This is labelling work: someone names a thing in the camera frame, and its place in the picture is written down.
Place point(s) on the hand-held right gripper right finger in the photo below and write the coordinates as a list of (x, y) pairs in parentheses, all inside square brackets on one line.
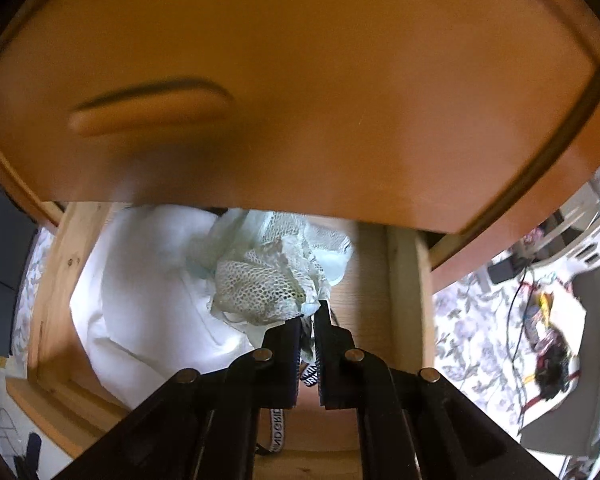
[(330, 360)]

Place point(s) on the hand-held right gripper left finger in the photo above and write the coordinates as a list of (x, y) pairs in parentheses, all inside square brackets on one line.
[(287, 360)]

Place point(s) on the black lettered elastic waistband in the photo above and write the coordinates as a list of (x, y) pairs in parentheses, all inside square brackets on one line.
[(276, 427)]

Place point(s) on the cream mesh garment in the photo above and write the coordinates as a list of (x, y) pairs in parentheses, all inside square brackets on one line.
[(260, 285)]

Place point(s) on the white cloth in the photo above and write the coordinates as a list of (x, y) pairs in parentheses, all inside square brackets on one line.
[(155, 320)]

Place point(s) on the grey floral white blanket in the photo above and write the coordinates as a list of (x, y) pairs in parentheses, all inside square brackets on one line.
[(470, 340)]

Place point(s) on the black charger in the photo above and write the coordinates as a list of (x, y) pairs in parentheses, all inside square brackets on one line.
[(504, 271)]

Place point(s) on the dark cloth item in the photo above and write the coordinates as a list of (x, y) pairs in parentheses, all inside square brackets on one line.
[(555, 365)]

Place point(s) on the white bookshelf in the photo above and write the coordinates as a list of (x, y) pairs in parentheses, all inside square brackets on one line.
[(595, 240)]

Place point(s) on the wooden nightstand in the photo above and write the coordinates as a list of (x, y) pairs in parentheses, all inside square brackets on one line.
[(15, 180)]

